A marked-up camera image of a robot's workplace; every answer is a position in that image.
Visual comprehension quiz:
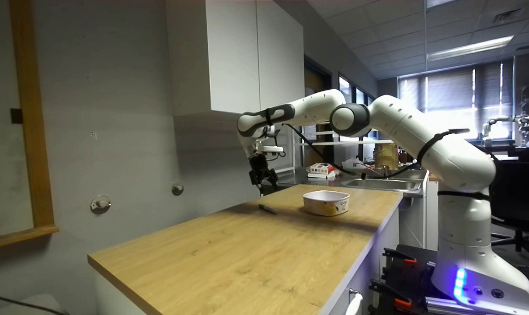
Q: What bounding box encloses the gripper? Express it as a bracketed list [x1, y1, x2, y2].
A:
[248, 153, 279, 196]

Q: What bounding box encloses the white and yellow bowl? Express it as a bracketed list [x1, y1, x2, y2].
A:
[303, 190, 351, 217]

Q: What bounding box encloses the stack of boxes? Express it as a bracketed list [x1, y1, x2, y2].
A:
[307, 162, 340, 180]

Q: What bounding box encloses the white rack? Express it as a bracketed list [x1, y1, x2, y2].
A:
[292, 126, 381, 172]

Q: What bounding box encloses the steel sink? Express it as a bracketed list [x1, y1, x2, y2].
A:
[341, 177, 423, 193]

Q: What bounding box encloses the black and orange clamp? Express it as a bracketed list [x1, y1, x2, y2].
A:
[368, 279, 427, 315]
[382, 247, 436, 280]

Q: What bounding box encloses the window with blinds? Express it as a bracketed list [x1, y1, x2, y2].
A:
[397, 60, 515, 141]

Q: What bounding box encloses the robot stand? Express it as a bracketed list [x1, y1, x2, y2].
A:
[423, 295, 529, 315]

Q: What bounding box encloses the ceiling light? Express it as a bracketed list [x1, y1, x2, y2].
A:
[427, 35, 515, 62]

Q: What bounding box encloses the black office chair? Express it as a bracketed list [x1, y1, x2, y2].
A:
[489, 161, 529, 268]

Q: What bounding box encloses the white wall cabinet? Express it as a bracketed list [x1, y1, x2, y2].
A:
[166, 0, 305, 117]

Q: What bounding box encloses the white drawer handle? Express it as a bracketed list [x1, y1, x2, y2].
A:
[345, 288, 364, 315]

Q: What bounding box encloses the wooden frame board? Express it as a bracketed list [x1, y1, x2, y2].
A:
[0, 0, 60, 252]

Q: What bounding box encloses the black cable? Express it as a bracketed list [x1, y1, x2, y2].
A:
[0, 292, 67, 315]

